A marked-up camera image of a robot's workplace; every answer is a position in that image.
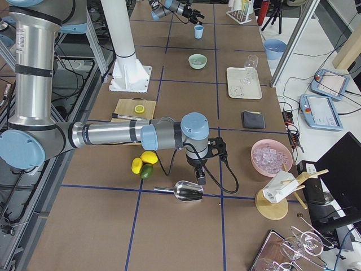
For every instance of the pink bowl of ice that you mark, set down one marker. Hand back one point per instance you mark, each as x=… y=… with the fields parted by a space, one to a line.
x=269 y=156

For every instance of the clear wine glass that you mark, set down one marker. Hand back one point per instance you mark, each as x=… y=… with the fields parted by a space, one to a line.
x=250 y=67

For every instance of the light blue plastic cup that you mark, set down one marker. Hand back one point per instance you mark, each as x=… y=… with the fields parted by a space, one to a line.
x=198 y=31

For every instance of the light green bowl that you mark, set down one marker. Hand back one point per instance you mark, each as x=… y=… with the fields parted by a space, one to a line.
x=197 y=61

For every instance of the round wooden stand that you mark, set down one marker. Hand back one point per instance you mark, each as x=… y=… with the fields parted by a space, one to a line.
x=277 y=211

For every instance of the black tripod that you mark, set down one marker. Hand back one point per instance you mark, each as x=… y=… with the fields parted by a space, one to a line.
x=277 y=14

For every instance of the metal ice scoop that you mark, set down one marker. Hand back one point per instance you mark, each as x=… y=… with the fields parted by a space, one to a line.
x=184 y=191

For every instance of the white paper carton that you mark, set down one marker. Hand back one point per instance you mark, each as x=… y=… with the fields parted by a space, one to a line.
x=280 y=186

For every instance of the cream bear serving tray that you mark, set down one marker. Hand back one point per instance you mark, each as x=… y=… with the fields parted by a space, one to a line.
x=239 y=91

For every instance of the folded grey cloth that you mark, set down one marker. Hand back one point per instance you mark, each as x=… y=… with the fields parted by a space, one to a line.
x=252 y=120

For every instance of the aluminium frame post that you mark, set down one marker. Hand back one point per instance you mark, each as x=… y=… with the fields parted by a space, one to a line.
x=300 y=27

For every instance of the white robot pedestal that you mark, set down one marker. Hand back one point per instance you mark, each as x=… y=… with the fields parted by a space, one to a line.
x=117 y=18

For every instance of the lemon half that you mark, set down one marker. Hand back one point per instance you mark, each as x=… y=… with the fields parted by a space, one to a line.
x=139 y=108

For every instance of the whole yellow lemon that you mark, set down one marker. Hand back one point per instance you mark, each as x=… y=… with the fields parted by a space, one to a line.
x=149 y=157

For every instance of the blue bowl with fork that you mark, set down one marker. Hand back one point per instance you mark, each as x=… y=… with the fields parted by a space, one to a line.
x=274 y=48

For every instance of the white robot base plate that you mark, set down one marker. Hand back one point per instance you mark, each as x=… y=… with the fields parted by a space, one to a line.
x=130 y=76

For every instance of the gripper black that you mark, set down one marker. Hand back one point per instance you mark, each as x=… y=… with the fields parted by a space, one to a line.
x=196 y=162
x=186 y=12

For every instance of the green lime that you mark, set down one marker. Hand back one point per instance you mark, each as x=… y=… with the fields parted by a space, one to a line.
x=146 y=171

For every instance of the blue teach pendant tablet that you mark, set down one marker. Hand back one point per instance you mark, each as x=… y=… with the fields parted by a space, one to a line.
x=330 y=84

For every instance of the hanging wine glasses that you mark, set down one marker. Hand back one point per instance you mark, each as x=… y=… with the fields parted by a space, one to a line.
x=300 y=251

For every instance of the metal cylinder tool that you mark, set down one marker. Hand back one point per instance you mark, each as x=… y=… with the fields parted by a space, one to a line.
x=126 y=117

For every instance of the white wire cup rack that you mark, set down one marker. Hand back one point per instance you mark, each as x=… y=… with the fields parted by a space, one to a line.
x=240 y=10

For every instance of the wooden cutting board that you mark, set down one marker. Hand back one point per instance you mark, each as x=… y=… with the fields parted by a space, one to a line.
x=133 y=109

